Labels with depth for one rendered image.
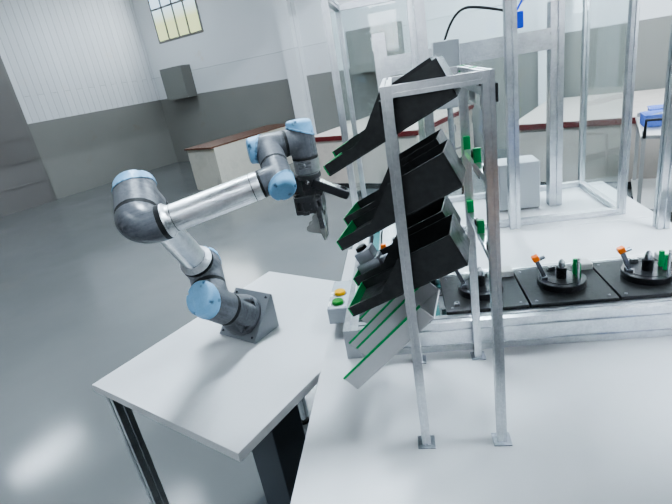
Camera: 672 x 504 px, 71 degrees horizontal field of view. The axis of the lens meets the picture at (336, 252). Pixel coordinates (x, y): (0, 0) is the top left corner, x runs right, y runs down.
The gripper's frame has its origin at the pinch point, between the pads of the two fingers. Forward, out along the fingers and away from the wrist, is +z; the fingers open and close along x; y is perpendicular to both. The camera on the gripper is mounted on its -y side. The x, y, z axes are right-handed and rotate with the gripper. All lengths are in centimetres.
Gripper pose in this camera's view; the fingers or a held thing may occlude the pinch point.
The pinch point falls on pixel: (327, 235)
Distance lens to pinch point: 144.2
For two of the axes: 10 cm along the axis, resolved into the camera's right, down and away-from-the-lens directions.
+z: 1.7, 9.2, 3.7
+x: -1.1, 3.9, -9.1
